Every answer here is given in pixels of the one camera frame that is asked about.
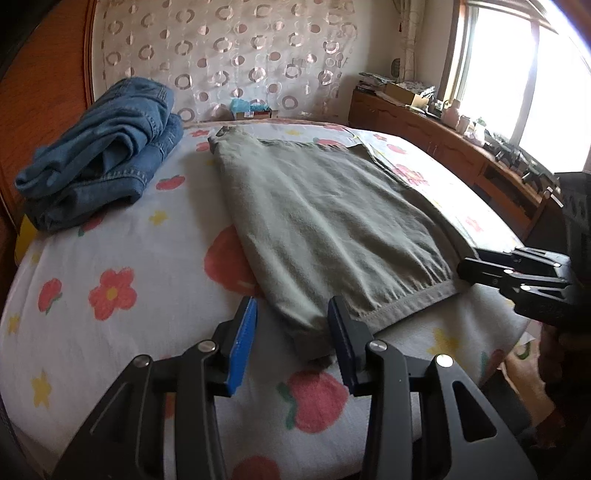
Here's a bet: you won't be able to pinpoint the long wooden cabinet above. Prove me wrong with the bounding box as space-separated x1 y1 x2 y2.
348 88 561 241

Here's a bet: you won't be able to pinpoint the window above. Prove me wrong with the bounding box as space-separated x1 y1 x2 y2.
436 0 591 174

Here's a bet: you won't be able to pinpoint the pink floral blanket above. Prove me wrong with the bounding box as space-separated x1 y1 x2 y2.
182 117 561 430

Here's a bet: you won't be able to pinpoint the folded blue jeans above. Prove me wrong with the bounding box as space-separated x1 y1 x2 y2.
15 78 184 232

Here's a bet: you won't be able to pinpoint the white fruit-print bed sheet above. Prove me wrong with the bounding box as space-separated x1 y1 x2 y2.
0 122 532 480

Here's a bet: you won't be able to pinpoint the grey-green pants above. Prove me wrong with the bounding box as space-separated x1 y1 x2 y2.
208 126 476 361

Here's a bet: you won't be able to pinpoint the yellow garment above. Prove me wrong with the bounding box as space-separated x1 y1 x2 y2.
14 217 35 266

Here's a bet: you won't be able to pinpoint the patterned window curtain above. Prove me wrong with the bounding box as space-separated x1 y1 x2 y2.
392 0 428 84

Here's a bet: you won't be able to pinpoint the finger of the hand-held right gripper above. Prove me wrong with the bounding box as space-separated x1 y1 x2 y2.
475 248 571 271
457 258 575 319

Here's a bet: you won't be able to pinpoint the wooden wardrobe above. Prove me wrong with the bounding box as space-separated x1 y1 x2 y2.
0 0 100 268

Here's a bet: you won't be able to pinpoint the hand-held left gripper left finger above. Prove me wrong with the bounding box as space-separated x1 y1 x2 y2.
53 295 259 480

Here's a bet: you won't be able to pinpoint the blue plastic bag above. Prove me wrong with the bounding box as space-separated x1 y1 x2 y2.
231 98 271 114

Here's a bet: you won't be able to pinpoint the small cardboard box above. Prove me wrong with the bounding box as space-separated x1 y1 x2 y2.
229 108 279 121

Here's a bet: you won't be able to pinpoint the sheer circle-pattern curtain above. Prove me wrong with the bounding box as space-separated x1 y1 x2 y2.
90 0 365 123

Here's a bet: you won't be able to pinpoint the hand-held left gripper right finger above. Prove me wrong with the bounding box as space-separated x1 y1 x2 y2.
327 295 539 480

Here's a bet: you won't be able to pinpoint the pile of patterned cloth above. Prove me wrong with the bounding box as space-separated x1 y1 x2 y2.
358 71 437 93

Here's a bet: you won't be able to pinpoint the open cardboard box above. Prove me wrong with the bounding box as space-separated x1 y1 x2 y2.
384 82 430 107

